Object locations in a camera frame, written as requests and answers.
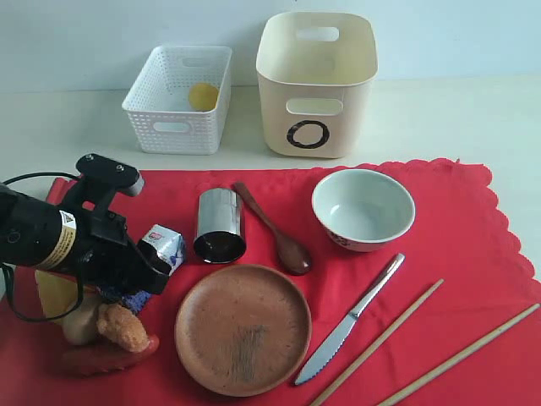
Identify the steel table knife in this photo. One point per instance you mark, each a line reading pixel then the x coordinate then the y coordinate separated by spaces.
pixel 334 341

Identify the brown egg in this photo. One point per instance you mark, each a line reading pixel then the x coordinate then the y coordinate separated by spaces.
pixel 79 327

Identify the yellow cheese wedge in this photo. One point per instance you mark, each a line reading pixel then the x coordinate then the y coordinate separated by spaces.
pixel 57 293

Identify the cream plastic bin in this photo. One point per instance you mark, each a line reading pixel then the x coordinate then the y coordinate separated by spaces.
pixel 315 71

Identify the blue white milk carton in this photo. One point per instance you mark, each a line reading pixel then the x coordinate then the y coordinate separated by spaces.
pixel 171 248

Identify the yellow lemon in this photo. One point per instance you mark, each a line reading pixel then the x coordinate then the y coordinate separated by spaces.
pixel 203 97

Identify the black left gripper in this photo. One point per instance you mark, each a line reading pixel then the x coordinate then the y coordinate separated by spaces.
pixel 102 256

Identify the red scalloped table cloth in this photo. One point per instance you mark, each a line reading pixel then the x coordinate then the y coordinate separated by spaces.
pixel 459 251

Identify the right wooden chopstick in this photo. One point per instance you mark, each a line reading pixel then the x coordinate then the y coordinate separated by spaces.
pixel 458 357

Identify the white perforated plastic basket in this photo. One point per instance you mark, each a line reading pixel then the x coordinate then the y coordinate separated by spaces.
pixel 158 106

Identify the fried chicken nugget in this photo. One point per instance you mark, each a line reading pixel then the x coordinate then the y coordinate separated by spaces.
pixel 119 325

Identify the black wrist camera on left gripper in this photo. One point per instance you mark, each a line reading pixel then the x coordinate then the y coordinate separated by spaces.
pixel 101 178

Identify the brown wooden spoon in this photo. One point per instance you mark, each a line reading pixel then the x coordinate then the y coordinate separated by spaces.
pixel 294 257

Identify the white ceramic bowl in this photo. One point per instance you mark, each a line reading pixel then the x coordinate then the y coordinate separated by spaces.
pixel 361 210

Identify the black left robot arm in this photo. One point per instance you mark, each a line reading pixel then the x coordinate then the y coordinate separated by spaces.
pixel 38 234

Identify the wooden chopstick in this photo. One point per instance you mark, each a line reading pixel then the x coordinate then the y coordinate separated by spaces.
pixel 376 344
pixel 458 357

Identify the left wooden chopstick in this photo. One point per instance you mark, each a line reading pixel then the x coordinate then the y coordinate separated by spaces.
pixel 376 344

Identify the brown wooden plate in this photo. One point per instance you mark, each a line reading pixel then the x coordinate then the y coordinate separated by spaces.
pixel 243 330

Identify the shiny steel cup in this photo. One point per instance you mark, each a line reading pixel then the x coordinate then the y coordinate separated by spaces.
pixel 219 235

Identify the red sausage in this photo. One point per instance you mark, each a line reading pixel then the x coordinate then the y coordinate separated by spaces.
pixel 104 357

